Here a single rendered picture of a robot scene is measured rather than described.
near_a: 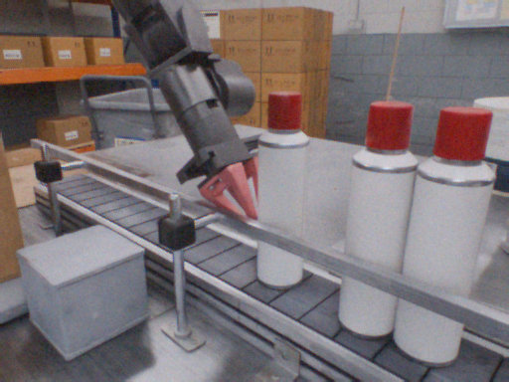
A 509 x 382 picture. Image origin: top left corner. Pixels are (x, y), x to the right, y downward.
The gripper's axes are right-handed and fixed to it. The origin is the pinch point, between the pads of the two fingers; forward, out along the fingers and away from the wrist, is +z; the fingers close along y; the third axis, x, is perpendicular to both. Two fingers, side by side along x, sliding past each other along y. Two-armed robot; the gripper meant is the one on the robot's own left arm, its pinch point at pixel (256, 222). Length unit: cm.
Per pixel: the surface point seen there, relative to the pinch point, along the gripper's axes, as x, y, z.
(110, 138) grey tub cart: 185, 94, -100
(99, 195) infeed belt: 32.2, -0.5, -18.4
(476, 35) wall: 73, 419, -80
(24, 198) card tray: 52, -6, -28
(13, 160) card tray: 70, 1, -45
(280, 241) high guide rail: -7.0, -4.8, 3.1
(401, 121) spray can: -21.0, -1.4, -0.7
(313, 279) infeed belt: -1.4, 2.4, 8.6
